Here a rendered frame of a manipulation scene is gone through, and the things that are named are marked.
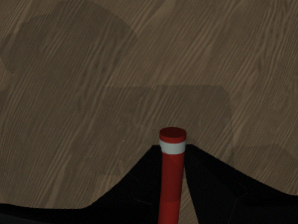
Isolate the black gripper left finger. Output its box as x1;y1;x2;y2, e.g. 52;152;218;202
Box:
0;145;162;224

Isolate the dark red peg with white band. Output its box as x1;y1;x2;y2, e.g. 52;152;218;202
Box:
157;127;186;224

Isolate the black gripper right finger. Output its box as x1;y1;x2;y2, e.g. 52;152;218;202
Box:
184;144;298;224

